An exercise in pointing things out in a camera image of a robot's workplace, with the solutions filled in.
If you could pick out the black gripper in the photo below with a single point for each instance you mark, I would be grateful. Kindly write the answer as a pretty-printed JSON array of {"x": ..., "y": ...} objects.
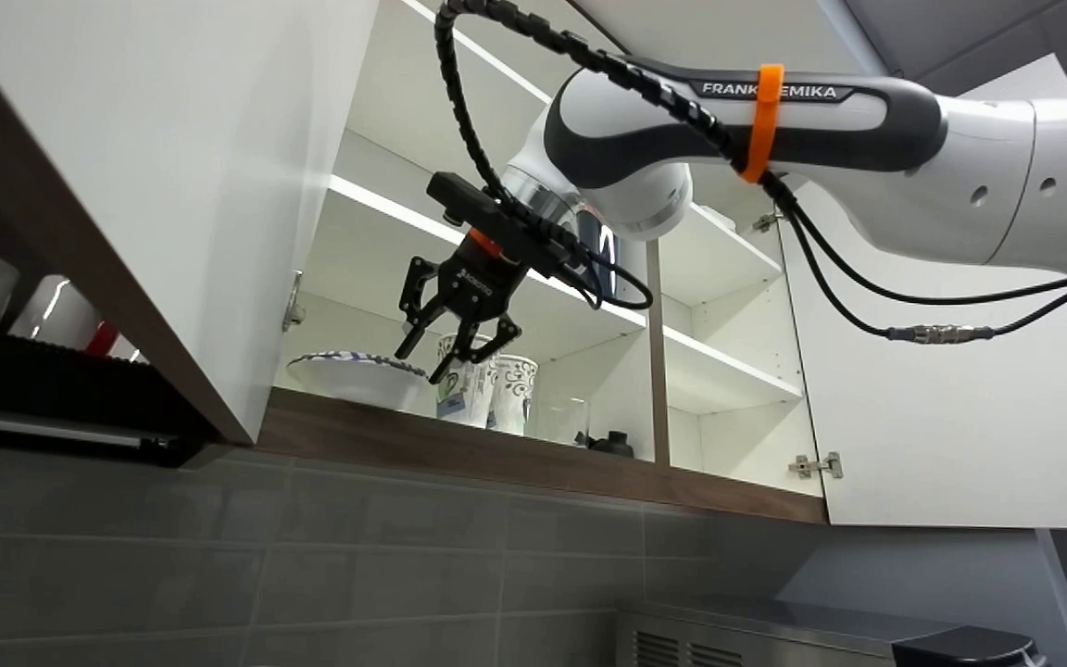
[{"x": 477, "y": 284}]

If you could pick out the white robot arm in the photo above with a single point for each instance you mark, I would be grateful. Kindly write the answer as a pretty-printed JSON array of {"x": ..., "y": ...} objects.
[{"x": 878, "y": 150}]

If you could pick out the dark blue tumbler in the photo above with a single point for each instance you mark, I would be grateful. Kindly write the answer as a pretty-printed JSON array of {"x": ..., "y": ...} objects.
[{"x": 603, "y": 252}]

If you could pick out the small black object on shelf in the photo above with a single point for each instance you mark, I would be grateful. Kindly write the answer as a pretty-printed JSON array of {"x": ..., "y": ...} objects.
[{"x": 610, "y": 444}]

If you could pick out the blue patterned paper bowl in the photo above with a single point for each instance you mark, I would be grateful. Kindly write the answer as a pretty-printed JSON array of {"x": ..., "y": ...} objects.
[{"x": 362, "y": 378}]

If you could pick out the white red mug right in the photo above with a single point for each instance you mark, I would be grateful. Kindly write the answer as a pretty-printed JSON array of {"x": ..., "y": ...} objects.
[{"x": 59, "y": 315}]

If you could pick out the cabinet door hinge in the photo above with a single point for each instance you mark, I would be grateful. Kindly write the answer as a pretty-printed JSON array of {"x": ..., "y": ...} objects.
[{"x": 812, "y": 466}]

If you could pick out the white cabinet door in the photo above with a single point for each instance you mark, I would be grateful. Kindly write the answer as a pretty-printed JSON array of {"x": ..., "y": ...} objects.
[{"x": 951, "y": 404}]

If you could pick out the white upper cabinet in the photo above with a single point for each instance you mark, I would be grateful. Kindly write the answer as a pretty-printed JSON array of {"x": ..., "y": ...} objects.
[{"x": 694, "y": 356}]

